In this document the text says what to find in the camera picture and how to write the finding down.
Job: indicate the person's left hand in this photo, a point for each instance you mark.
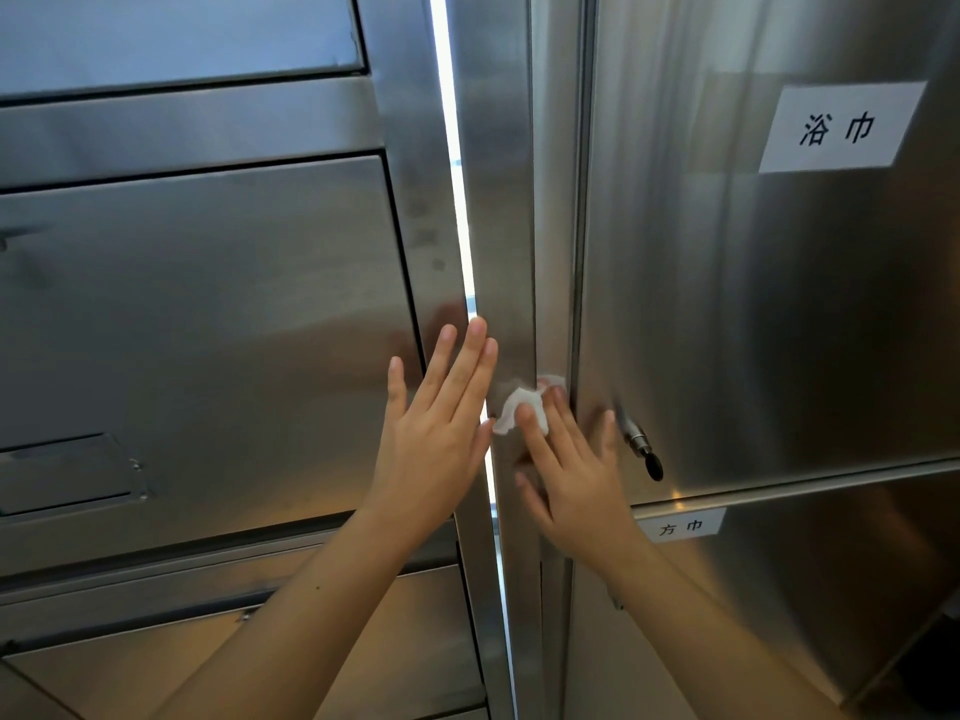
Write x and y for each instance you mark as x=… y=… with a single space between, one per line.
x=435 y=457

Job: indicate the person's right hand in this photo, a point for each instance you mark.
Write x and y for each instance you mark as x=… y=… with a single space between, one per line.
x=589 y=509

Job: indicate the white wet wipe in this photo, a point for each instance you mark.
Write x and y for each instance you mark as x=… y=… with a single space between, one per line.
x=514 y=408

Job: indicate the person's right forearm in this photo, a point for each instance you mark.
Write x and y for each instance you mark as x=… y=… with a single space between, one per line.
x=712 y=652

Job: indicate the person's left forearm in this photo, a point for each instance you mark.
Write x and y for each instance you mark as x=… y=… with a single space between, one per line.
x=300 y=629

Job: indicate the white paper label square towel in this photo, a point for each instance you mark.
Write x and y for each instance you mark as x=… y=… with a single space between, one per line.
x=652 y=533

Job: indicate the steel linen shelf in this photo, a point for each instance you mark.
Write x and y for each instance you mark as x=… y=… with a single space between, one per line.
x=495 y=179

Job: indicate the stainless steel cabinet body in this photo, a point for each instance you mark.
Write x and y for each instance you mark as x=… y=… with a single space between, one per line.
x=187 y=127

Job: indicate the black-headed key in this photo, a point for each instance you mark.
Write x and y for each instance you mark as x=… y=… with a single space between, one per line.
x=654 y=467

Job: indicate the white paper label bath towel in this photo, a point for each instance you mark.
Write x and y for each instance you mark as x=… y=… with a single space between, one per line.
x=787 y=153

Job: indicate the chrome label holder frame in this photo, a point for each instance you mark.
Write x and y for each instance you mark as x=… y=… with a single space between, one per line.
x=60 y=476

